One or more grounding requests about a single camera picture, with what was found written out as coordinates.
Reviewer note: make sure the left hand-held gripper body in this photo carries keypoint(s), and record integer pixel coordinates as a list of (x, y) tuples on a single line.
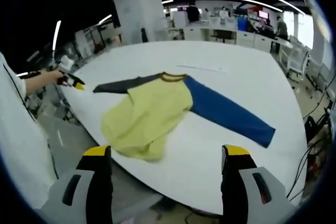
[(65, 64)]

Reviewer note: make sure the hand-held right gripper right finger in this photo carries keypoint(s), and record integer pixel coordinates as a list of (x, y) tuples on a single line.
[(244, 192)]

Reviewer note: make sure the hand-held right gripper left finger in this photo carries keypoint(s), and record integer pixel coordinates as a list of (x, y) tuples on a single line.
[(78, 192)]

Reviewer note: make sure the yellow garment with coloured sleeves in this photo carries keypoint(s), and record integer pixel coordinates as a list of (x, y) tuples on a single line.
[(147, 113)]

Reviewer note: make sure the person's left hand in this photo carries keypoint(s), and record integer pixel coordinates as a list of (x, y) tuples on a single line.
[(51, 78)]

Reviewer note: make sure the person in white clothing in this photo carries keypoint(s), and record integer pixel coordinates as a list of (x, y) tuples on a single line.
[(21, 142)]

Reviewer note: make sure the white square pillar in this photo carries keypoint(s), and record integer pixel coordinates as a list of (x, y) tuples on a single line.
[(139, 11)]

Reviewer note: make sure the black box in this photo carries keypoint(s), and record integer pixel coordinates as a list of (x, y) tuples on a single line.
[(311, 128)]

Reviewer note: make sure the white table socket panel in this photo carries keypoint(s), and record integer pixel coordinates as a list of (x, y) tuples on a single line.
[(202, 67)]

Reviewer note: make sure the white mesh chair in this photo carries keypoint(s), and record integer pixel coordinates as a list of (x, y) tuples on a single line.
[(295, 61)]

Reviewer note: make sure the white cabinet row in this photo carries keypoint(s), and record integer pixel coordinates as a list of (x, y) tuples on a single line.
[(244, 37)]

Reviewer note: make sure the black office chair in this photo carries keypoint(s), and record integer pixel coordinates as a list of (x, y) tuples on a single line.
[(223, 35)]

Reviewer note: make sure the blue bin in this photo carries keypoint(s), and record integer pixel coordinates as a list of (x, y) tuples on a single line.
[(242, 24)]

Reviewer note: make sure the pink monitor screen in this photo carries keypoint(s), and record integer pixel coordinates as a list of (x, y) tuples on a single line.
[(263, 14)]

